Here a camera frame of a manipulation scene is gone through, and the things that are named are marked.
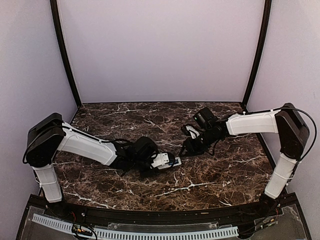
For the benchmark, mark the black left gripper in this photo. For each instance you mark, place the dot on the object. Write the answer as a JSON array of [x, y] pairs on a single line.
[[145, 174]]

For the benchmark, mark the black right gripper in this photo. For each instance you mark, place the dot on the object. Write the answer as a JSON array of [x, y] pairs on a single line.
[[192, 148]]

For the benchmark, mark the white remote control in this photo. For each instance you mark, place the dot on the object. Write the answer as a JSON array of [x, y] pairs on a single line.
[[176, 159]]

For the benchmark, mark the blue battery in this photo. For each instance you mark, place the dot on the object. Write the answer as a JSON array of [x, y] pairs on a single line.
[[174, 164]]

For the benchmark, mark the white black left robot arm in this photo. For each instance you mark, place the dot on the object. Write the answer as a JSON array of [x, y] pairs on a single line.
[[53, 135]]

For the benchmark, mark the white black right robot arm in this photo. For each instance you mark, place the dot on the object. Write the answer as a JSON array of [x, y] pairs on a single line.
[[285, 121]]

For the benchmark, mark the black front frame rail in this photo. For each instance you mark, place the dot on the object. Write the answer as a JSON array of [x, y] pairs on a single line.
[[240, 214]]

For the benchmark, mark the white slotted cable duct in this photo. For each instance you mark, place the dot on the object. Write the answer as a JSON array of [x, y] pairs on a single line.
[[121, 231]]

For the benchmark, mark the small circuit board with wires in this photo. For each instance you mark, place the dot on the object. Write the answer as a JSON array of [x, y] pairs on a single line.
[[83, 232]]

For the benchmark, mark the black left corner frame post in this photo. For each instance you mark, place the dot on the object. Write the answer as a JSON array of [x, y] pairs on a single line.
[[63, 52]]

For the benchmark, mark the black corner frame post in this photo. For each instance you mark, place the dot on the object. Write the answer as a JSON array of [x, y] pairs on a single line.
[[259, 52], [63, 52]]

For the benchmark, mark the black right corner frame post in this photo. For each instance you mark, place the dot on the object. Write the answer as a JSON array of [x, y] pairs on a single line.
[[259, 52]]

